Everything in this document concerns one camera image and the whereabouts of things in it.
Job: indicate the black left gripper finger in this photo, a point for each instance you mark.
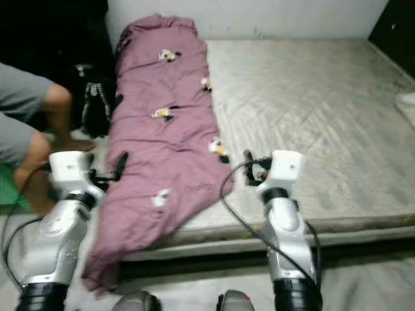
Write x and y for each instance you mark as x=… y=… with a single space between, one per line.
x=122 y=165

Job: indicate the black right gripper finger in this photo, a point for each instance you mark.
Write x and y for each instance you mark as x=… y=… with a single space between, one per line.
x=249 y=165

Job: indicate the beige pillow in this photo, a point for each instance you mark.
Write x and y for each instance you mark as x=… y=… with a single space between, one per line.
x=407 y=107

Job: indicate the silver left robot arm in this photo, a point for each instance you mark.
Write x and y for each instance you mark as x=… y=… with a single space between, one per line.
x=58 y=246

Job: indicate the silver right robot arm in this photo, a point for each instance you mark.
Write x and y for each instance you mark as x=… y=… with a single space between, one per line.
x=288 y=246

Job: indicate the mauve quilt with cartoon prints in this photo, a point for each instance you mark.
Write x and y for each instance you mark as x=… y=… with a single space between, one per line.
x=162 y=155

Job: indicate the grey white quilted mattress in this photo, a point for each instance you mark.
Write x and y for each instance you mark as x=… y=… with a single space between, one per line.
x=298 y=110

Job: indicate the green floor mat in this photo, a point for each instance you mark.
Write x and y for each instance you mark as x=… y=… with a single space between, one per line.
x=6 y=188

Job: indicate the grey left robot leg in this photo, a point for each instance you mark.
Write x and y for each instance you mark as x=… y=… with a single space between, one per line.
x=136 y=303

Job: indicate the grey robot leg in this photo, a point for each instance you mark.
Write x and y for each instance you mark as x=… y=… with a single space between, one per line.
x=237 y=302
x=136 y=303

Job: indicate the grey right robot leg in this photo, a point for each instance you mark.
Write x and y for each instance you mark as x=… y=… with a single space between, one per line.
x=237 y=302

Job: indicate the dark tufted headboard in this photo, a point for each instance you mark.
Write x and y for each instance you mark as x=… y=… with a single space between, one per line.
x=395 y=26

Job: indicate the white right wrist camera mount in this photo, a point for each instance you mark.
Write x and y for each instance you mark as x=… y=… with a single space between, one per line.
x=285 y=170

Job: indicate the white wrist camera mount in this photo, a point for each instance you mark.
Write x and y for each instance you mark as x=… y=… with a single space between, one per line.
x=285 y=170
x=70 y=170

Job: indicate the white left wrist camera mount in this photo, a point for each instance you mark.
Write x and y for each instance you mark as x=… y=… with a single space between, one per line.
x=70 y=170

